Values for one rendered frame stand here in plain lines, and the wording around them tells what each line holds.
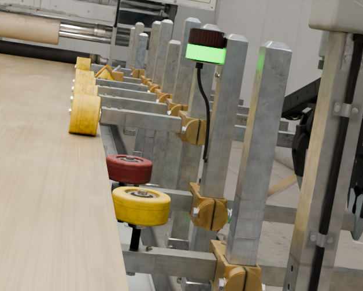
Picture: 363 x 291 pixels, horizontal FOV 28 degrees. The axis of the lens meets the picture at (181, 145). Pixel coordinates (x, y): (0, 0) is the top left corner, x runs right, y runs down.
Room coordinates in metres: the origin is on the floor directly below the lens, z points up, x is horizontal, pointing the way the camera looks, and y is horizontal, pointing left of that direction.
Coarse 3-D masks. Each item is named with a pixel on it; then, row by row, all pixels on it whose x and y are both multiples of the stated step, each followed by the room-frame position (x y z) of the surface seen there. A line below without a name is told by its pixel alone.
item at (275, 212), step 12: (168, 192) 1.21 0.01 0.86; (180, 192) 1.22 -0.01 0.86; (180, 204) 1.21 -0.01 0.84; (228, 204) 1.22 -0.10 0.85; (276, 204) 1.25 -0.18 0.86; (288, 204) 1.26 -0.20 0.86; (264, 216) 1.24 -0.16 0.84; (276, 216) 1.24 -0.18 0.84; (288, 216) 1.24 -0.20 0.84; (348, 216) 1.26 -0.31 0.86; (348, 228) 1.26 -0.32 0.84
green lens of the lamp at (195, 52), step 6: (192, 48) 1.16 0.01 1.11; (198, 48) 1.16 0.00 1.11; (204, 48) 1.16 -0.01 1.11; (210, 48) 1.16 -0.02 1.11; (216, 48) 1.16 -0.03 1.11; (186, 54) 1.18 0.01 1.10; (192, 54) 1.16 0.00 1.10; (198, 54) 1.16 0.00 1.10; (204, 54) 1.16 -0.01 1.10; (210, 54) 1.16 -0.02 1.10; (216, 54) 1.16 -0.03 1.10; (222, 54) 1.17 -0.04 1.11; (204, 60) 1.16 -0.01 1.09; (210, 60) 1.16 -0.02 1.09; (216, 60) 1.16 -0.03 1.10; (222, 60) 1.18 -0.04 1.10
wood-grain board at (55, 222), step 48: (0, 96) 1.86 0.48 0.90; (48, 96) 2.03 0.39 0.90; (0, 144) 1.19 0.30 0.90; (48, 144) 1.26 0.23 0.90; (96, 144) 1.34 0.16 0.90; (0, 192) 0.87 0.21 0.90; (48, 192) 0.91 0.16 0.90; (96, 192) 0.95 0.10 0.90; (0, 240) 0.69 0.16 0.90; (48, 240) 0.71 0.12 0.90; (96, 240) 0.74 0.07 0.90; (0, 288) 0.56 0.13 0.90; (48, 288) 0.58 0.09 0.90; (96, 288) 0.60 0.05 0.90
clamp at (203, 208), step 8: (192, 184) 1.26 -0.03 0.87; (192, 192) 1.22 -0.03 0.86; (192, 200) 1.21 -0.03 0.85; (200, 200) 1.16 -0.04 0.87; (208, 200) 1.16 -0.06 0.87; (216, 200) 1.16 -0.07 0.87; (224, 200) 1.17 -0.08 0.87; (192, 208) 1.20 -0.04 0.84; (200, 208) 1.15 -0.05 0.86; (208, 208) 1.15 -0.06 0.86; (216, 208) 1.15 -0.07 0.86; (224, 208) 1.15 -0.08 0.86; (192, 216) 1.19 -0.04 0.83; (200, 216) 1.15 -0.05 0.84; (208, 216) 1.15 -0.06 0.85; (216, 216) 1.15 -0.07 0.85; (224, 216) 1.15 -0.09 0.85; (200, 224) 1.15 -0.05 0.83; (208, 224) 1.15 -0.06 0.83; (216, 224) 1.15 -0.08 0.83; (224, 224) 1.15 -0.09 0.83
